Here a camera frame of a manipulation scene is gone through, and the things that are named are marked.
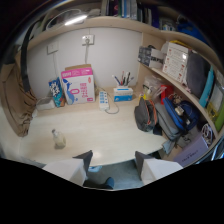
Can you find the blue backpack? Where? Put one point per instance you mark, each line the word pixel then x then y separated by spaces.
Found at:
pixel 181 114

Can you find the white wall socket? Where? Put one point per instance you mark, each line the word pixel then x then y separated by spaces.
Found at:
pixel 88 39

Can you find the brown hanging curtain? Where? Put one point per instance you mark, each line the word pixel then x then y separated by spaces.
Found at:
pixel 18 96

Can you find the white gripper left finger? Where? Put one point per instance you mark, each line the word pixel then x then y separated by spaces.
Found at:
pixel 68 168

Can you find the white wall switch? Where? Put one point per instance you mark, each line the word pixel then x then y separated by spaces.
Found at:
pixel 52 48

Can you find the teal book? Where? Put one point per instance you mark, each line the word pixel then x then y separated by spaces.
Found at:
pixel 207 88

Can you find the stacked white red boxes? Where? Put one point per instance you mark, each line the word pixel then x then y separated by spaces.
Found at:
pixel 176 61

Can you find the white power strip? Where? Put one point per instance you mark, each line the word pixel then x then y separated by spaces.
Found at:
pixel 103 100

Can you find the pink and white carton box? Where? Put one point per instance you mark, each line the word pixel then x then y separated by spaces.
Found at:
pixel 78 85

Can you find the blue snack packet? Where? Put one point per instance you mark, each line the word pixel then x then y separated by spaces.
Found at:
pixel 57 92

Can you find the clear plastic bag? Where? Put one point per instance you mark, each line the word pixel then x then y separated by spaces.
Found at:
pixel 152 84

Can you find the black and white box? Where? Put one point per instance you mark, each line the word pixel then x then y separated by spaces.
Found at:
pixel 150 56

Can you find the red box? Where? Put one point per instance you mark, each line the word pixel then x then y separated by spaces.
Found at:
pixel 167 93

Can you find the grey and orange pouch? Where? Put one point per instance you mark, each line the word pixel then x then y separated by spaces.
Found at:
pixel 145 114

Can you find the purple grey box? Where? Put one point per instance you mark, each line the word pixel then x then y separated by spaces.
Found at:
pixel 192 152

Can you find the person's foot in blue shoe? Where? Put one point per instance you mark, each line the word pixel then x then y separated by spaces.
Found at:
pixel 100 182

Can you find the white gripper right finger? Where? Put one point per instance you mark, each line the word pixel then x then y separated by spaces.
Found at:
pixel 156 168

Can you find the dark grey flat bag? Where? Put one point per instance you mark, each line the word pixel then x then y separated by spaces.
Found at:
pixel 197 75

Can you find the grey folded bag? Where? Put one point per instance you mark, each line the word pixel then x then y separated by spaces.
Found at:
pixel 167 123

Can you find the blue and white pen holder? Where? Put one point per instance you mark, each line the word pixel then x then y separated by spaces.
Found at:
pixel 123 93

